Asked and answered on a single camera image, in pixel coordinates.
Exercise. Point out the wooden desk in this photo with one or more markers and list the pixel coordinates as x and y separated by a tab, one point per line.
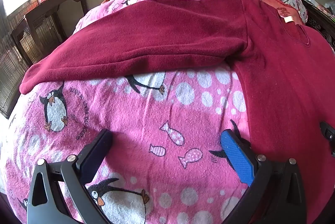
42	17

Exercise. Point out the pink penguin blanket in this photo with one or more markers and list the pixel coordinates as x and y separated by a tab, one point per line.
157	121

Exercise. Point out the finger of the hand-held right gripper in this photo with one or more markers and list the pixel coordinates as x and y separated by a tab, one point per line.
328	132

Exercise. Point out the wooden lattice cabinet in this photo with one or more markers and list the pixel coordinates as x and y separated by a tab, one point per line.
11	69

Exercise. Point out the red heart cushion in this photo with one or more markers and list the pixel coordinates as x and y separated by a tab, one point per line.
272	0

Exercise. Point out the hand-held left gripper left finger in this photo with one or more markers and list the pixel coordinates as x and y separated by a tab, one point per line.
96	152

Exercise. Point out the orange cloth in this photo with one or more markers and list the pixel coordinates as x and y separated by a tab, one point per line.
106	0

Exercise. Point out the wooden chair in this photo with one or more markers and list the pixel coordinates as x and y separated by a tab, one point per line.
39	39

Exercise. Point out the dark carved wooden headboard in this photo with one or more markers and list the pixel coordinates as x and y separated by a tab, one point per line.
322	22

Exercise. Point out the maroon sweater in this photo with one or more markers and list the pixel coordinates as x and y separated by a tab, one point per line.
170	38

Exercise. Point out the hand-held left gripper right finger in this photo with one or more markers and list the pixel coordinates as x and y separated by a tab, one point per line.
235	156

